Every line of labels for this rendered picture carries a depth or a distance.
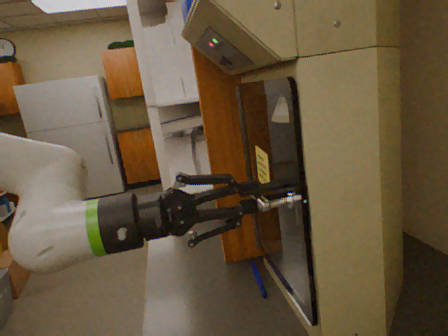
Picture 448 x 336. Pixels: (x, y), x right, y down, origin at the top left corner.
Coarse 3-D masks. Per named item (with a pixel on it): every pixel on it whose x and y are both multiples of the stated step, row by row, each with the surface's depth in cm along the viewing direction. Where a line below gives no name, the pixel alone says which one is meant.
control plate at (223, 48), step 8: (208, 32) 53; (216, 32) 51; (200, 40) 62; (208, 40) 58; (216, 40) 55; (224, 40) 52; (200, 48) 68; (208, 48) 63; (216, 48) 59; (224, 48) 56; (232, 48) 53; (216, 56) 65; (224, 56) 61; (240, 56) 54; (232, 64) 63; (240, 64) 58; (248, 64) 55
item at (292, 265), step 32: (256, 96) 62; (288, 96) 47; (256, 128) 66; (288, 128) 49; (256, 160) 70; (288, 160) 51; (288, 192) 54; (288, 224) 57; (288, 256) 60; (288, 288) 64
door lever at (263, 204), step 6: (252, 198) 57; (258, 198) 55; (264, 198) 54; (282, 198) 54; (288, 198) 53; (258, 204) 53; (264, 204) 52; (270, 204) 53; (276, 204) 53; (282, 204) 53; (288, 204) 54; (264, 210) 53
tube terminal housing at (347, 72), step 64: (320, 0) 43; (384, 0) 49; (320, 64) 45; (384, 64) 50; (320, 128) 47; (384, 128) 51; (320, 192) 49; (384, 192) 53; (320, 256) 51; (384, 256) 54; (320, 320) 54; (384, 320) 56
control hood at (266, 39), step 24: (216, 0) 41; (240, 0) 41; (264, 0) 42; (288, 0) 42; (192, 24) 56; (216, 24) 47; (240, 24) 42; (264, 24) 42; (288, 24) 43; (240, 48) 50; (264, 48) 43; (288, 48) 43; (240, 72) 66
